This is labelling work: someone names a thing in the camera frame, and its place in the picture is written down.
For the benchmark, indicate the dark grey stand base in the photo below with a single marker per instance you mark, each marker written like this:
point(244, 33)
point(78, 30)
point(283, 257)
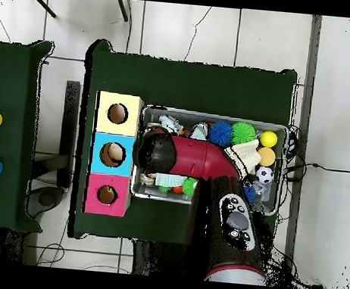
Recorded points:
point(47, 198)

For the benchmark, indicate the black upright panel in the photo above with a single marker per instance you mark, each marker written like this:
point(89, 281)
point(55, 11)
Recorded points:
point(69, 126)

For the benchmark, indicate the dark blue spiky ball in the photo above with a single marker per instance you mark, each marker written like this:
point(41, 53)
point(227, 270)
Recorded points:
point(250, 193)

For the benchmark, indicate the green spiky toy with eyes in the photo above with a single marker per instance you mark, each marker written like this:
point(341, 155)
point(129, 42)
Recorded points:
point(189, 186)

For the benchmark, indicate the blue spiky rubber ball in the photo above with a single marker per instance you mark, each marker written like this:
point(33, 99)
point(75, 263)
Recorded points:
point(220, 133)

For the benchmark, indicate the orange foam ball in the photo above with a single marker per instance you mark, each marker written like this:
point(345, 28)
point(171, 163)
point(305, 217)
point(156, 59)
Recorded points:
point(266, 157)

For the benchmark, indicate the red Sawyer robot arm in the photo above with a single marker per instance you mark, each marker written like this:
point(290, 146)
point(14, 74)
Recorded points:
point(198, 158)

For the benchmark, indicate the wooden box with three holes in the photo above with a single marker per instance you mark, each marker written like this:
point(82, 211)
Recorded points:
point(103, 126)

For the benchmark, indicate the dark green table cloth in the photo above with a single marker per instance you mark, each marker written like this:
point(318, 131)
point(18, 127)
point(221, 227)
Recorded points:
point(183, 81)
point(15, 60)

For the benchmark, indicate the green spiky rubber ball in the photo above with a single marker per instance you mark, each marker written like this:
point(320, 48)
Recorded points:
point(243, 133)

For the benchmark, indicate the light blue waffle cloth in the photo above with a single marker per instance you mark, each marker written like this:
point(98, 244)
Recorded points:
point(171, 180)

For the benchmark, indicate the small soccer ball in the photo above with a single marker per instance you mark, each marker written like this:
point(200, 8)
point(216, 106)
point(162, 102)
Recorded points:
point(264, 175)

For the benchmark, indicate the crushed printed drink can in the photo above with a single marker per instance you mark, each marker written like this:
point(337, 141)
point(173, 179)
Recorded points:
point(147, 179)

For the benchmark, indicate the yellow smooth ball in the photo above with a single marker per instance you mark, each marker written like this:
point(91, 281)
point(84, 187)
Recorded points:
point(268, 139)

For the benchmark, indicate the cream waffle cloth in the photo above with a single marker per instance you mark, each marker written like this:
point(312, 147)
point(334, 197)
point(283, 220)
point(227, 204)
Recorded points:
point(250, 155)

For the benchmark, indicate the black stand leg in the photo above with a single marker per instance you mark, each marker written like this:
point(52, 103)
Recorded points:
point(123, 9)
point(42, 4)

